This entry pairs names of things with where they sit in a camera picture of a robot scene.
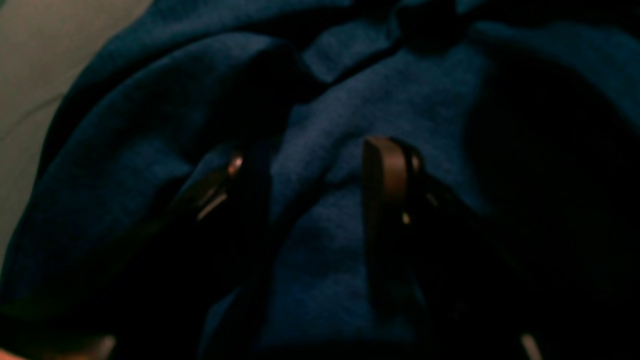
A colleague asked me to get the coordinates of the light blue table cloth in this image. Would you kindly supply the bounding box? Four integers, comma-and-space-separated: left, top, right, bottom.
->
0, 0, 150, 253

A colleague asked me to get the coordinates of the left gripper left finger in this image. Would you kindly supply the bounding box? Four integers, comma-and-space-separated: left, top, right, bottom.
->
1, 140, 273, 360

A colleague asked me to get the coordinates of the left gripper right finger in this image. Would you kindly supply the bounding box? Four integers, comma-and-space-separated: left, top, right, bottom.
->
362, 136, 639, 360

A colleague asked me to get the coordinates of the blue t-shirt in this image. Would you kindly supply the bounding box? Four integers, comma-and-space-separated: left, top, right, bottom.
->
1, 0, 639, 360

